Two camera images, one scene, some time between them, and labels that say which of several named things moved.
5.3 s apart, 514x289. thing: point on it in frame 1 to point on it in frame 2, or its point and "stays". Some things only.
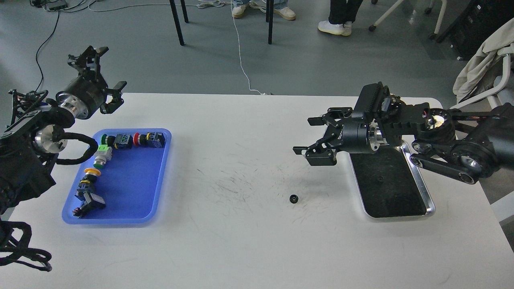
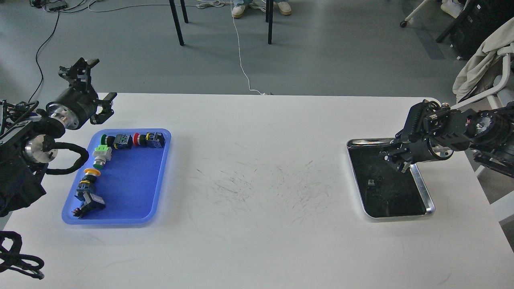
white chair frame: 494,97 stays
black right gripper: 357,136 to 423,149
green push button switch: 121,141 stays
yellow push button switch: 87,184 stays
